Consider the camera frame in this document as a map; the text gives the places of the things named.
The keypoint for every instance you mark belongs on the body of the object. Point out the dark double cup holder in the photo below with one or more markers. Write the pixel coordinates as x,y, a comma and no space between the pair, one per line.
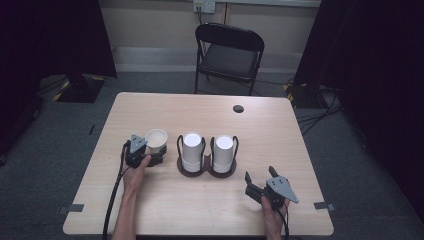
207,168

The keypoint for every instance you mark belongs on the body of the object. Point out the stack of white paper cups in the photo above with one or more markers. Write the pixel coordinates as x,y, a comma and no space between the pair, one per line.
192,150
223,152

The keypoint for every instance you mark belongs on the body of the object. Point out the black stand base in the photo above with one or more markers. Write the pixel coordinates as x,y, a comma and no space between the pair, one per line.
301,96
80,90

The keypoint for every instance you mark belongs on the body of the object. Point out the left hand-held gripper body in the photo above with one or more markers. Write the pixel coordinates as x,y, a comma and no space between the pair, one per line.
136,150

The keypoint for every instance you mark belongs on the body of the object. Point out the black curtain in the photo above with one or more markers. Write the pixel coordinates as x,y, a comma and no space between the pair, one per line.
50,36
376,66

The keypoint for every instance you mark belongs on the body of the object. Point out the single white paper cup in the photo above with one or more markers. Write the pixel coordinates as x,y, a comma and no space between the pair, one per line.
156,140

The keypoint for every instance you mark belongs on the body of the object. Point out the grey tape strip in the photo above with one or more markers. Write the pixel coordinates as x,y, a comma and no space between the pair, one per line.
71,208
323,205

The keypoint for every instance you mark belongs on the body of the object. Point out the person's left hand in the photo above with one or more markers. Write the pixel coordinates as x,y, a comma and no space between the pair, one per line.
133,181

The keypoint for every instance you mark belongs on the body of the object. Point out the small black floor marker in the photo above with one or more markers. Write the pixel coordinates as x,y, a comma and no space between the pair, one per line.
91,129

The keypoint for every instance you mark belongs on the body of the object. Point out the black folding chair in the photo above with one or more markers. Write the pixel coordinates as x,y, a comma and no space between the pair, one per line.
230,60

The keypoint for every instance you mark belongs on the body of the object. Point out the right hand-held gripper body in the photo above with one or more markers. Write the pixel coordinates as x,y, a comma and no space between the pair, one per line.
279,191

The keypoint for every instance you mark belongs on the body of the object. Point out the black table grommet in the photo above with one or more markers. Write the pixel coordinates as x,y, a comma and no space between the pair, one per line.
238,108

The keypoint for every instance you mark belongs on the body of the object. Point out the person's right hand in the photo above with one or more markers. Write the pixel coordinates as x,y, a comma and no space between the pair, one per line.
274,225

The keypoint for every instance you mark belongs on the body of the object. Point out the white wall outlet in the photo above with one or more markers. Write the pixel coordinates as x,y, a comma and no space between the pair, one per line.
204,5

